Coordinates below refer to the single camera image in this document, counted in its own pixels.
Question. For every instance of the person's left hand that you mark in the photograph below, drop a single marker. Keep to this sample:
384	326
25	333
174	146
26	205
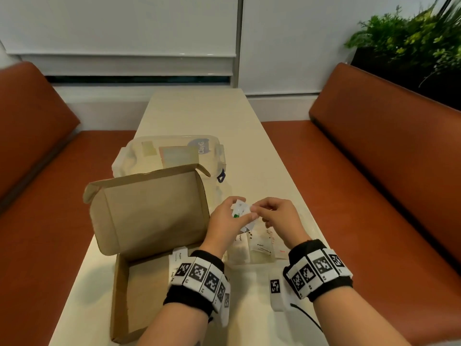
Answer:
223	227

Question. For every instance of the person's right hand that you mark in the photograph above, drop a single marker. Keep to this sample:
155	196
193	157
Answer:
284	221

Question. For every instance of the clear compartment tray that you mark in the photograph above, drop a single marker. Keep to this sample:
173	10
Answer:
252	255

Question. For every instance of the brown cardboard box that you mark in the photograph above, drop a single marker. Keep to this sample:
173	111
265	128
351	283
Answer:
151	212

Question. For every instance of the person's right forearm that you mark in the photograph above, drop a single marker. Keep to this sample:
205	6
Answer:
356	318

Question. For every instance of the person's left forearm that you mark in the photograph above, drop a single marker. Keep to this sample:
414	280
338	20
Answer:
173	326

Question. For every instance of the black wristband with marker tiles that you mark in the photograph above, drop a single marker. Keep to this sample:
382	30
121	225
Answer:
198	282
317	270

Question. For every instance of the clear lidded plastic container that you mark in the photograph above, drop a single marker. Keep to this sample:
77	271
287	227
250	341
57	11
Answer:
173	151

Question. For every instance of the orange leather bench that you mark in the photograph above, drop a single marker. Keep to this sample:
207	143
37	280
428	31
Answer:
36	176
371	183

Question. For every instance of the black planter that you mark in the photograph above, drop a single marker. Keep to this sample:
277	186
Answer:
396	73

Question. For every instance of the green leafy plant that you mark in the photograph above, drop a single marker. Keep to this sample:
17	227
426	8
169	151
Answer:
407	35

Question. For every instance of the white roller blind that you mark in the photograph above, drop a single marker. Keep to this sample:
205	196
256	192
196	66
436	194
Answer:
119	25

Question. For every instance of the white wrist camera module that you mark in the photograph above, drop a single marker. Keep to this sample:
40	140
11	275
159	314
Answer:
276	290
225	306

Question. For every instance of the grey window frame post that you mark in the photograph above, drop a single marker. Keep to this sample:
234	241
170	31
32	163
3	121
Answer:
237	32

